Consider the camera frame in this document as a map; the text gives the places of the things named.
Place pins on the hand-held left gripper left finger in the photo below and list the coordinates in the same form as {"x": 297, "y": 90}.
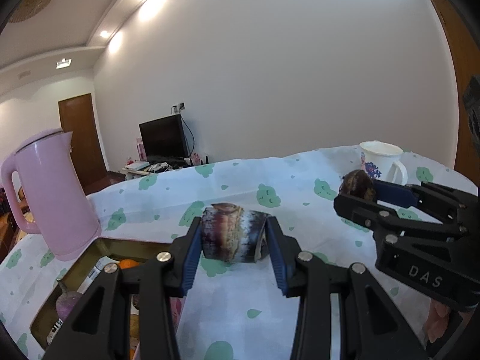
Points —
{"x": 191, "y": 262}

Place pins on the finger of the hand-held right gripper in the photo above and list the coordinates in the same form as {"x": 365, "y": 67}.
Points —
{"x": 356, "y": 210}
{"x": 393, "y": 195}

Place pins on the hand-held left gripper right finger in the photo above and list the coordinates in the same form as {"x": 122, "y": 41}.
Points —
{"x": 275, "y": 262}

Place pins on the brown round object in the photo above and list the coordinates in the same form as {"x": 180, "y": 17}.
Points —
{"x": 356, "y": 183}

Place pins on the brown patterned ceramic mug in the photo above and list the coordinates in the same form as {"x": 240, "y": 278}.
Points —
{"x": 232, "y": 236}

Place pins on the orange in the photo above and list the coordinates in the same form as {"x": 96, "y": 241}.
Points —
{"x": 127, "y": 263}
{"x": 133, "y": 354}

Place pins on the purple beet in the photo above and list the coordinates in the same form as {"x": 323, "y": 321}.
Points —
{"x": 67, "y": 302}

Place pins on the person's right hand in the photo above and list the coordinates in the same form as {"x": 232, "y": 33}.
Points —
{"x": 437, "y": 320}

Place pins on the white floral cup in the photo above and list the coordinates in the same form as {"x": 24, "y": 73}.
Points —
{"x": 375, "y": 157}

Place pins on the white tablecloth with green print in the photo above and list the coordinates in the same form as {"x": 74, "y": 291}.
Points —
{"x": 300, "y": 202}

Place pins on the white printed paper packet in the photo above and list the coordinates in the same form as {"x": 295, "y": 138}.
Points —
{"x": 98, "y": 269}
{"x": 55, "y": 332}

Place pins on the white television stand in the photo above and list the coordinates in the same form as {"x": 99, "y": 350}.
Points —
{"x": 135, "y": 173}

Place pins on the white flat box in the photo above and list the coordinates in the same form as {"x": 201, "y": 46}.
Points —
{"x": 138, "y": 165}

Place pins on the black television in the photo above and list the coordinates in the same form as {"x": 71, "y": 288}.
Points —
{"x": 163, "y": 137}

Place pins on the pink electric kettle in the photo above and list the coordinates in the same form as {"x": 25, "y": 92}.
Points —
{"x": 52, "y": 195}

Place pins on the brown wooden door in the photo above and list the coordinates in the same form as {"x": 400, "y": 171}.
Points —
{"x": 459, "y": 45}
{"x": 80, "y": 138}

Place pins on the square ceiling light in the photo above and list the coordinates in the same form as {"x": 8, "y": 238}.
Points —
{"x": 63, "y": 62}

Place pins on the round ceiling spotlight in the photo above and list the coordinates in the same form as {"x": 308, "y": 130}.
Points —
{"x": 103, "y": 33}

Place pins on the ceiling air vent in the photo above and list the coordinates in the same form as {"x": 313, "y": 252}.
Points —
{"x": 24, "y": 74}

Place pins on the wall power outlet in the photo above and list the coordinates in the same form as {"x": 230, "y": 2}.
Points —
{"x": 178, "y": 108}

